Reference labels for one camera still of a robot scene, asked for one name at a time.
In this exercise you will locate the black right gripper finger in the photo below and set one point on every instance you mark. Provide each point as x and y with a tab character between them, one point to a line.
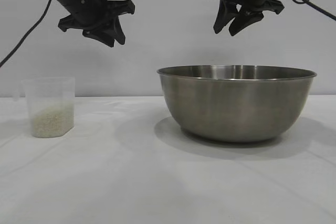
244	23
224	15

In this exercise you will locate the white tablecloth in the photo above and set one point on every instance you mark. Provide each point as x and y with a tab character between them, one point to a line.
157	182

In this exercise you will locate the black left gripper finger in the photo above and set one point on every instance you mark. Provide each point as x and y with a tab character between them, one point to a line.
103	35
116	30

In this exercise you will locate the clear plastic measuring cup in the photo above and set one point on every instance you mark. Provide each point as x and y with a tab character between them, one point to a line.
50	95

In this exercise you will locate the stainless steel mixing bowl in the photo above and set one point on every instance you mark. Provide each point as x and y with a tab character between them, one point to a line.
236	106

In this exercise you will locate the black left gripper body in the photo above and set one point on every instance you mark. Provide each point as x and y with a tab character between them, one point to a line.
89	11

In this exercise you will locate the white rice grains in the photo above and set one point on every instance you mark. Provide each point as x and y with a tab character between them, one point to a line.
51	123

